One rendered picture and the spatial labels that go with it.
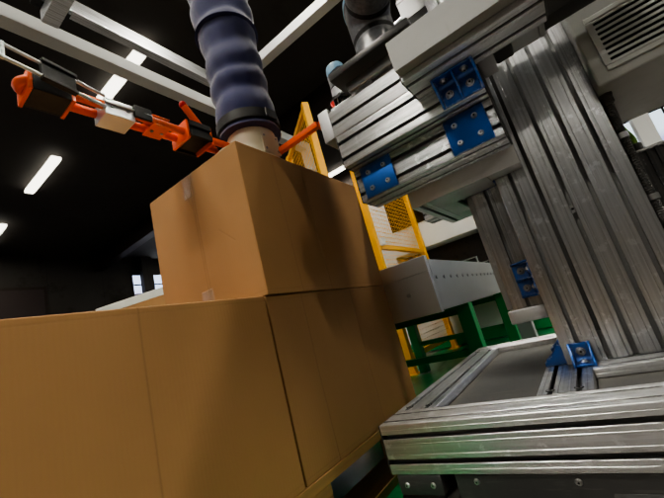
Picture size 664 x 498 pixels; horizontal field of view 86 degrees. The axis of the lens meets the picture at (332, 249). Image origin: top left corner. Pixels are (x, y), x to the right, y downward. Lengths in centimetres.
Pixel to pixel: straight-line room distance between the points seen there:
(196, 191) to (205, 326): 45
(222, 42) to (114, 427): 124
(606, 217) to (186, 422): 91
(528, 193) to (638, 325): 35
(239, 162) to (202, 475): 65
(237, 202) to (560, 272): 76
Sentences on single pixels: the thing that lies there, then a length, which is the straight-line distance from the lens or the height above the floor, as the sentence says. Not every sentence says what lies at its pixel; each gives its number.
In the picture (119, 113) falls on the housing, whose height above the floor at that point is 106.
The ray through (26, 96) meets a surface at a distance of 103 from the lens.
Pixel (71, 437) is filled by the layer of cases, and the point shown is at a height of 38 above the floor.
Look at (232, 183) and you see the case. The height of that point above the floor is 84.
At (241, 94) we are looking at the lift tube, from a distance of 135.
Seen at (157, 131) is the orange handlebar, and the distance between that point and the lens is 112.
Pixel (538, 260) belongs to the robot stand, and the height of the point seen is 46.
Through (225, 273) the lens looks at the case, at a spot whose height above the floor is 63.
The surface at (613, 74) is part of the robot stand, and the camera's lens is 99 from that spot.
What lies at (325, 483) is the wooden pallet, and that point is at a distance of 91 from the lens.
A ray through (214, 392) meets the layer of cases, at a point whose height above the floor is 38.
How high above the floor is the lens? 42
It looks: 13 degrees up
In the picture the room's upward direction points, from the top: 15 degrees counter-clockwise
